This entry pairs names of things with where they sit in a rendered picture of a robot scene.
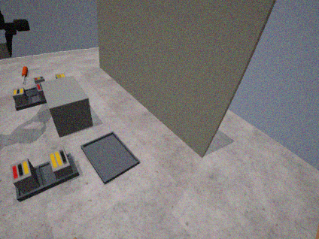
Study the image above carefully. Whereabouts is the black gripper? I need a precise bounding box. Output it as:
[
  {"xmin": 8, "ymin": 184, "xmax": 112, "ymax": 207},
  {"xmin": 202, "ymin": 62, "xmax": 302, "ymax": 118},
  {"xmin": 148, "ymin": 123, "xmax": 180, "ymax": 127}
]
[{"xmin": 0, "ymin": 11, "xmax": 30, "ymax": 55}]

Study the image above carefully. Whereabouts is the orange lever handle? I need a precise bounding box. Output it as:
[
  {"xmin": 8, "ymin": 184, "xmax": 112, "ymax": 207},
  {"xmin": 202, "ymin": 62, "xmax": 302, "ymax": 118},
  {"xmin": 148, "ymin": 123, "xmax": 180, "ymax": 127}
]
[{"xmin": 22, "ymin": 67, "xmax": 28, "ymax": 83}]

